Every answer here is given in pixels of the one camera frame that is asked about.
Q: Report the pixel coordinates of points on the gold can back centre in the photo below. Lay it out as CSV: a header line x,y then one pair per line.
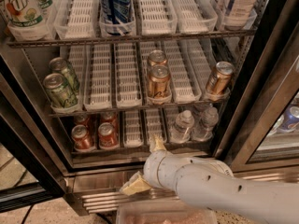
x,y
157,57

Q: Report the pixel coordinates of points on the water bottle left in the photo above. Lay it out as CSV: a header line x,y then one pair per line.
x,y
181,129

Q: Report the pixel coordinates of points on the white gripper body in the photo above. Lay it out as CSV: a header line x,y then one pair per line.
x,y
151,169

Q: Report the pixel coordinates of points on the steel fridge base grille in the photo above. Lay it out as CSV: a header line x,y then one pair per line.
x,y
98,190

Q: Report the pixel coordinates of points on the middle wire shelf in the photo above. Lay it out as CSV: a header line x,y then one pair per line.
x,y
97,110

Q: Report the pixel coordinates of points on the green can back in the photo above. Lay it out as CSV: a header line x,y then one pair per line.
x,y
64,67

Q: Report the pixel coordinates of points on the green can front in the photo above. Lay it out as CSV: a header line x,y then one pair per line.
x,y
59,91

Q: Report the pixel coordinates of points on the open fridge door left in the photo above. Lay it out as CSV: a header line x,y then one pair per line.
x,y
21,142

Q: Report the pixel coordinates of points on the clear plastic container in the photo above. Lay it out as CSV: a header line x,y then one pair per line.
x,y
163,212

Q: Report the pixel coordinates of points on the wire shelf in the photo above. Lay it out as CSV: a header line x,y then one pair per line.
x,y
97,110
124,39

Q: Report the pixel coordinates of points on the gold can front centre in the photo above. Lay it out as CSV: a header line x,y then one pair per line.
x,y
158,81

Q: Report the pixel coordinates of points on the top wire shelf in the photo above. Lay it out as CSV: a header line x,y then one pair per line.
x,y
124,39

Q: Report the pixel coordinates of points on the red coke can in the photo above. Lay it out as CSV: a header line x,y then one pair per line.
x,y
110,117
83,120
107,136
83,142

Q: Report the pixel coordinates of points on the blue pepsi can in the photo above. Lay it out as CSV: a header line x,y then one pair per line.
x,y
291,119

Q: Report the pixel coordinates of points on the water bottle right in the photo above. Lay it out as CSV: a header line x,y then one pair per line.
x,y
203,129

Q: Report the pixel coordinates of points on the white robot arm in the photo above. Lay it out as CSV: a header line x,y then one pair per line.
x,y
207,183

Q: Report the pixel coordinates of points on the water bottle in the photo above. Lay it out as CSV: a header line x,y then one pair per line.
x,y
203,129
181,129

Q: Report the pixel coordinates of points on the gold can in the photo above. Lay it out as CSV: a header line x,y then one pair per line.
x,y
158,81
157,57
220,78

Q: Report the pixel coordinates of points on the fridge door frame right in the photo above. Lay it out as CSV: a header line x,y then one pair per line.
x,y
252,135

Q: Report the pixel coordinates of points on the gold can right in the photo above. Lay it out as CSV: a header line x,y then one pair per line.
x,y
220,78

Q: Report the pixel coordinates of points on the blue pepsi bottle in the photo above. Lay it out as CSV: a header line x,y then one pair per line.
x,y
116,17

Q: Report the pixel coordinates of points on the green can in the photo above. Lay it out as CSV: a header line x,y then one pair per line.
x,y
64,67
59,91

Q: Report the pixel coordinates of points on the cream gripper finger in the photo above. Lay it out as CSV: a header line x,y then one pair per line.
x,y
157,143
137,183

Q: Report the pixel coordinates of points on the white label bottle right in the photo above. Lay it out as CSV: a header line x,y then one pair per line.
x,y
232,14

